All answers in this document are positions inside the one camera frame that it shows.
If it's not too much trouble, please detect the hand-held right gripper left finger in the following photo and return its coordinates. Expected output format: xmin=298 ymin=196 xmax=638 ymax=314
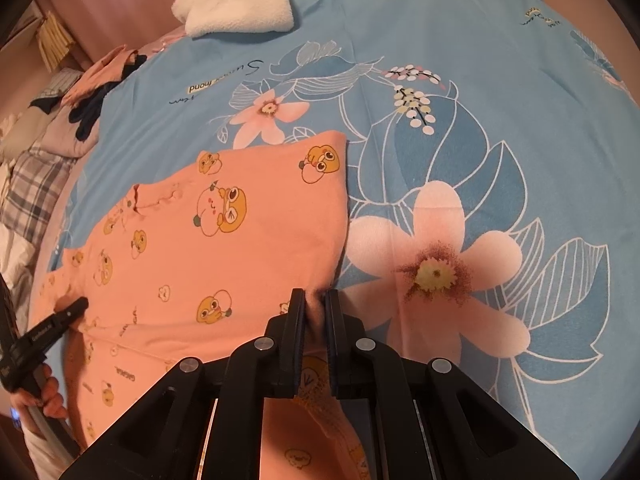
xmin=59 ymin=288 xmax=307 ymax=480

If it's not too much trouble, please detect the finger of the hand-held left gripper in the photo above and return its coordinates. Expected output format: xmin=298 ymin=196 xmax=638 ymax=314
xmin=47 ymin=297 xmax=90 ymax=335

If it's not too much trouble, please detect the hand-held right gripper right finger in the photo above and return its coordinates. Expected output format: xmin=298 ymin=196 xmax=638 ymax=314
xmin=324 ymin=290 xmax=576 ymax=480

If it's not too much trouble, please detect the orange cartoon print garment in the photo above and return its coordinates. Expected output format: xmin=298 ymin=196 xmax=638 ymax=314
xmin=27 ymin=130 xmax=371 ymax=480

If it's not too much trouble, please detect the person's left forearm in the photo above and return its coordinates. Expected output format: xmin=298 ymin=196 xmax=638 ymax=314
xmin=20 ymin=417 xmax=83 ymax=468

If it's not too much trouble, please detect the person's left hand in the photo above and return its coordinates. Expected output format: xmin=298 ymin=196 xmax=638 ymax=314
xmin=11 ymin=364 xmax=69 ymax=421

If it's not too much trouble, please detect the white crumpled cloth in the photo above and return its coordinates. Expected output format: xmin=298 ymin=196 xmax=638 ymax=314
xmin=0 ymin=225 xmax=46 ymax=306

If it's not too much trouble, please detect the plaid cloth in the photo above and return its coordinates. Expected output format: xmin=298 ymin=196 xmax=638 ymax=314
xmin=2 ymin=147 xmax=78 ymax=238

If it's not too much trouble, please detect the mauve quilt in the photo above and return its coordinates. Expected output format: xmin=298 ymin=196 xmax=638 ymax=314
xmin=42 ymin=95 xmax=101 ymax=161

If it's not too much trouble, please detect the beige pillow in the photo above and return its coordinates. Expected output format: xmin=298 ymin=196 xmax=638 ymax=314
xmin=0 ymin=107 xmax=56 ymax=161

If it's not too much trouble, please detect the dark navy garment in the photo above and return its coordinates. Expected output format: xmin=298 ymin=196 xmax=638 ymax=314
xmin=67 ymin=80 xmax=118 ymax=141

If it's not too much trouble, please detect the striped cloth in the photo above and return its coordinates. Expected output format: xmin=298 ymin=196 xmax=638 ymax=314
xmin=30 ymin=67 xmax=83 ymax=111

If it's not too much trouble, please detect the pink crumpled garment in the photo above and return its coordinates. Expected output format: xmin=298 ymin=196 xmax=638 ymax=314
xmin=62 ymin=45 xmax=148 ymax=106

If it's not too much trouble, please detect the yellow bamboo hanging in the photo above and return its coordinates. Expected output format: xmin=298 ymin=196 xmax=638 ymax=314
xmin=37 ymin=10 xmax=76 ymax=73

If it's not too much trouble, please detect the pink curtain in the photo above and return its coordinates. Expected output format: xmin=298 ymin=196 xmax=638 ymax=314
xmin=40 ymin=0 xmax=186 ymax=66

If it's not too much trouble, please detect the blue floral blanket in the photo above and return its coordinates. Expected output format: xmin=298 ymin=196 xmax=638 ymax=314
xmin=47 ymin=0 xmax=640 ymax=480

